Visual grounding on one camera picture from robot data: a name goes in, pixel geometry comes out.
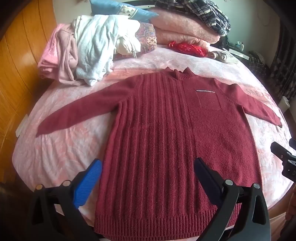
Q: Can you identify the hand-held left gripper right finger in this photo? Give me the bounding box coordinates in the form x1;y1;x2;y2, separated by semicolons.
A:
194;158;271;241

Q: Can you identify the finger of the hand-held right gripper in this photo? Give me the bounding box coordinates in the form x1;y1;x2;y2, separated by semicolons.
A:
282;160;296;179
270;141;296;163

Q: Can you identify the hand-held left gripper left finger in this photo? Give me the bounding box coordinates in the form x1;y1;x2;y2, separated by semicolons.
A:
25;159;103;241

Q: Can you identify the dark red knit sweater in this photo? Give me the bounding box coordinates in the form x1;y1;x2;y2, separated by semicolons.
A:
36;66;283;239

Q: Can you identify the pink printed bed blanket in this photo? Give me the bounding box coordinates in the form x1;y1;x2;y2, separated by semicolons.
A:
11;44;293;232

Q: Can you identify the small pale box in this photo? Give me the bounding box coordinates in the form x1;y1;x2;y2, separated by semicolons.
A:
279;97;290;114

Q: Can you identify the dark floral curtain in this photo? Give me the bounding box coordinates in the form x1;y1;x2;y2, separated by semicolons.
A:
248;23;296;98

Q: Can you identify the mauve garment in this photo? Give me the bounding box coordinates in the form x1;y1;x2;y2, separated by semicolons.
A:
55;30;82;86

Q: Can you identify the wooden wardrobe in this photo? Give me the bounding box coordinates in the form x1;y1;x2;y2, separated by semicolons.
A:
0;0;58;149

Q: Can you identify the red patterned cloth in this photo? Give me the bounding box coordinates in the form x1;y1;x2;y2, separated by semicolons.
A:
168;40;208;57

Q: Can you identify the pink folded garment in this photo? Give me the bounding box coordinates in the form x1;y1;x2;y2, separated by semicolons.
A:
38;23;61;78

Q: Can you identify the light blue ribbed garment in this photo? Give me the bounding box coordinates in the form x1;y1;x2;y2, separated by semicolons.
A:
73;14;142;87

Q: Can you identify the cream garment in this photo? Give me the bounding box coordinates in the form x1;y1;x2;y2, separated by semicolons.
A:
114;35;141;57

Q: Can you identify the paisley pillow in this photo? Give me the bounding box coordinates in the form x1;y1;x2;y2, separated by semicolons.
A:
135;22;158;54

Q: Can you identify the plaid shirt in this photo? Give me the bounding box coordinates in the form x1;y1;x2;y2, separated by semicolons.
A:
155;0;232;37

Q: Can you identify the pink fuzzy folded blanket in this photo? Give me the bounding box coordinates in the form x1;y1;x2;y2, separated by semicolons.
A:
149;8;221;52

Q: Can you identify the blue pillow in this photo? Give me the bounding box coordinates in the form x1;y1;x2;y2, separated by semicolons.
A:
90;0;159;24

